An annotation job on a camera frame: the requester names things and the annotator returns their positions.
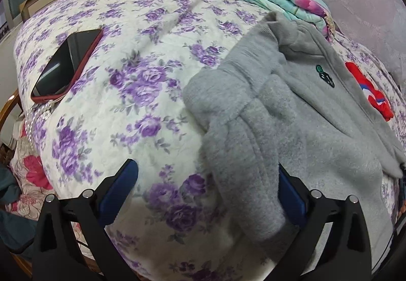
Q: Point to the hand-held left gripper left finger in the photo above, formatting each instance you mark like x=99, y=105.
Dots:
x=119, y=192

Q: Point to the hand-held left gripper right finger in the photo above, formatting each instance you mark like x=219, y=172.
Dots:
x=291, y=201

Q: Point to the purple floral bed quilt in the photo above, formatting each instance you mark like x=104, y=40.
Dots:
x=127, y=128

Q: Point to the red floral sheet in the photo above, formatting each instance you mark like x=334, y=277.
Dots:
x=31, y=173

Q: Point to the bead phone charm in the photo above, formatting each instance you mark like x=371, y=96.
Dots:
x=47, y=109

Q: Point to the dark teal cloth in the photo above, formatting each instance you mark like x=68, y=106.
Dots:
x=9, y=186

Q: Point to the red garment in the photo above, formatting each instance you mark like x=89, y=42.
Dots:
x=364, y=84

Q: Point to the curved wooden chair rail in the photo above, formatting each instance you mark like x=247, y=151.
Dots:
x=8, y=109

